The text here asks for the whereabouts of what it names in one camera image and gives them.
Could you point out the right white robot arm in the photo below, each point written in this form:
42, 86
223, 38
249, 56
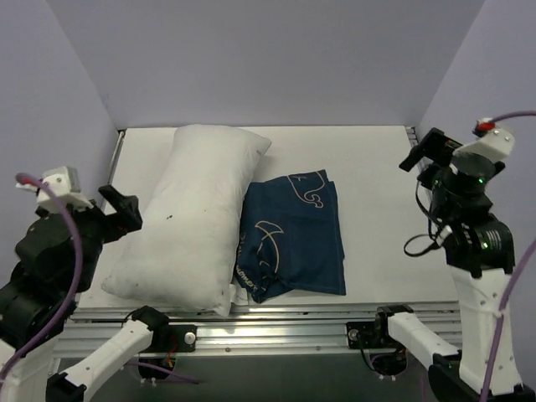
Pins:
479, 251

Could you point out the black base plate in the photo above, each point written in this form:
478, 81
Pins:
181, 338
361, 334

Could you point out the white pillow insert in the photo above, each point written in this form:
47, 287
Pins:
184, 255

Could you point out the blue fish-print pillowcase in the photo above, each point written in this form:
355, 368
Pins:
290, 237

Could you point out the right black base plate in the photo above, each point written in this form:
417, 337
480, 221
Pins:
361, 334

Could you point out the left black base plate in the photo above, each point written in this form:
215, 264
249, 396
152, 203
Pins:
181, 338

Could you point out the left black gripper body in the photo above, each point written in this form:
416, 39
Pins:
110, 219

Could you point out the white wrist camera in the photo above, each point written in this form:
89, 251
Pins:
493, 142
65, 185

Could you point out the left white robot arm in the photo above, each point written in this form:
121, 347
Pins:
35, 306

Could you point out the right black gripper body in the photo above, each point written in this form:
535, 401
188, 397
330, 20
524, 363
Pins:
430, 146

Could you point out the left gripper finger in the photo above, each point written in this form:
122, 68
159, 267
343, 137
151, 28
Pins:
129, 216
114, 198

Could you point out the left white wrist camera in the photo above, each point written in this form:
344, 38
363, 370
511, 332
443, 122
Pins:
65, 185

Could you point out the aluminium mounting rail frame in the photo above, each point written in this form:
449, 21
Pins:
378, 218

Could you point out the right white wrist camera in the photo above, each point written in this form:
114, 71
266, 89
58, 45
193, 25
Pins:
493, 142

